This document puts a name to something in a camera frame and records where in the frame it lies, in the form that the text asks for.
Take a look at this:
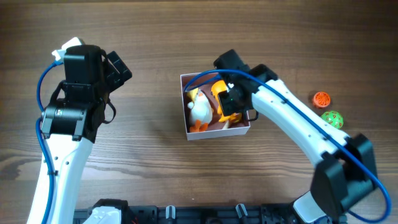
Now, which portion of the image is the yellow rattle drum toy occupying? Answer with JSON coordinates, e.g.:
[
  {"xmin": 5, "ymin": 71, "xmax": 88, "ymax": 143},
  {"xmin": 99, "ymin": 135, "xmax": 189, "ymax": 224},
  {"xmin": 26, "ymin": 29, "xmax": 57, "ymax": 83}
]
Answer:
[{"xmin": 223, "ymin": 113, "xmax": 242, "ymax": 129}]

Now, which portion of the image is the orange dinosaur toy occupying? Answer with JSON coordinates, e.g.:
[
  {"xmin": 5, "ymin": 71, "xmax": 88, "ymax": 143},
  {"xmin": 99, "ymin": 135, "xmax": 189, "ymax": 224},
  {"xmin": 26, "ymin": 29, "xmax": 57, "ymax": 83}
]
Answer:
[{"xmin": 211, "ymin": 80, "xmax": 242, "ymax": 123}]

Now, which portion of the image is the white plush duck toy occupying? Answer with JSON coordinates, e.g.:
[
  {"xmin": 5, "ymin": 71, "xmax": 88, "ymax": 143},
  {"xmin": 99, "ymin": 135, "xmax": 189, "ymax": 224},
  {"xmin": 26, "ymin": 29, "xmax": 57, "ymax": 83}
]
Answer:
[{"xmin": 187, "ymin": 88, "xmax": 213, "ymax": 133}]

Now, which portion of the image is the orange round ball toy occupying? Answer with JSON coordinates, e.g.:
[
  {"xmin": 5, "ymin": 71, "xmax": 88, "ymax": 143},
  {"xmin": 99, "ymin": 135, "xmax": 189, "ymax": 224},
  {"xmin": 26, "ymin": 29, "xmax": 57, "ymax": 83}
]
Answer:
[{"xmin": 312, "ymin": 91, "xmax": 331, "ymax": 108}]

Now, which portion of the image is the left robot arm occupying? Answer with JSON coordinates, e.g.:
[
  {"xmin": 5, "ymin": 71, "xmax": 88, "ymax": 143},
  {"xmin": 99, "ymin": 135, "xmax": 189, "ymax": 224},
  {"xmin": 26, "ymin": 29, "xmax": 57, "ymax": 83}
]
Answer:
[{"xmin": 27, "ymin": 44, "xmax": 132, "ymax": 223}]

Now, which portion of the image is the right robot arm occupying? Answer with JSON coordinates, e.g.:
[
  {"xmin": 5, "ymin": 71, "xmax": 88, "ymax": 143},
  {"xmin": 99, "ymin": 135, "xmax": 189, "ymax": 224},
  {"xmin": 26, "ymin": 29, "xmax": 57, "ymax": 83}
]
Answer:
[{"xmin": 213, "ymin": 49, "xmax": 377, "ymax": 223}]

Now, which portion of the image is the white box pink interior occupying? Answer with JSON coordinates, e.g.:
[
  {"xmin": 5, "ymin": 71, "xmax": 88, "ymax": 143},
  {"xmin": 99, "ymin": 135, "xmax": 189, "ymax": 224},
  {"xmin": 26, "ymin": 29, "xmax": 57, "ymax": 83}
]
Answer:
[{"xmin": 180, "ymin": 73, "xmax": 251, "ymax": 141}]

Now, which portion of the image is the green patterned ball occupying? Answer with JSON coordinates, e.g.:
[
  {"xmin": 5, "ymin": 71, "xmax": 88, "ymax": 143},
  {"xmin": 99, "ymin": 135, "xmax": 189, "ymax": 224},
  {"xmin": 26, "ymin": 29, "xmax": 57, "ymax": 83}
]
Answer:
[{"xmin": 321, "ymin": 111, "xmax": 344, "ymax": 129}]

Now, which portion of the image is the right blue cable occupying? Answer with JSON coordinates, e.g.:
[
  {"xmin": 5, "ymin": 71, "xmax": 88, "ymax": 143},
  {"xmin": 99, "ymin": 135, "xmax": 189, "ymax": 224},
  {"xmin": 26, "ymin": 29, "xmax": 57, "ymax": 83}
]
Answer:
[{"xmin": 183, "ymin": 68, "xmax": 392, "ymax": 223}]

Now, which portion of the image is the blue cable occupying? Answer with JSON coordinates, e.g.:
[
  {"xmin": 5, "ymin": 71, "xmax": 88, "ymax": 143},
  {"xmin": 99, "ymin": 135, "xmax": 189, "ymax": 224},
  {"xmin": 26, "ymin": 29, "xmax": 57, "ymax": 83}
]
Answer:
[
  {"xmin": 183, "ymin": 68, "xmax": 392, "ymax": 223},
  {"xmin": 34, "ymin": 59, "xmax": 65, "ymax": 224}
]

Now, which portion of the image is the left blue cable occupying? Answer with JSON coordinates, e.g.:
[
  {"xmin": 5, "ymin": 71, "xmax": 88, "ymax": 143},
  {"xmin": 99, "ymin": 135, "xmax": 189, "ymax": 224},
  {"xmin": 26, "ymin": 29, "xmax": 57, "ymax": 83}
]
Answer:
[{"xmin": 34, "ymin": 59, "xmax": 65, "ymax": 224}]

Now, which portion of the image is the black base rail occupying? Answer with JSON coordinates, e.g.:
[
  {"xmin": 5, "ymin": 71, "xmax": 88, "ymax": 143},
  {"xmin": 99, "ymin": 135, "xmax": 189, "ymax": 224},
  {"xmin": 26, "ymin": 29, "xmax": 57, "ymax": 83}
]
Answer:
[{"xmin": 73, "ymin": 199, "xmax": 299, "ymax": 224}]

